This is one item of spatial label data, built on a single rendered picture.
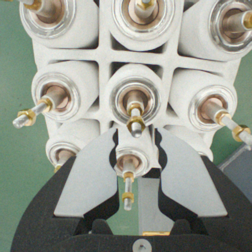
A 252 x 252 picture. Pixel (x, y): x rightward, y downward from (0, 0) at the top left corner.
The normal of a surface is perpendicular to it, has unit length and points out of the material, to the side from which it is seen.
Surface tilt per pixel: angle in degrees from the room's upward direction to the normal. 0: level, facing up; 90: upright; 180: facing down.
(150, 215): 90
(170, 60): 0
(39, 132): 0
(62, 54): 0
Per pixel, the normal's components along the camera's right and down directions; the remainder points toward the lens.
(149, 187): 0.07, -0.88
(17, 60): -0.04, 0.47
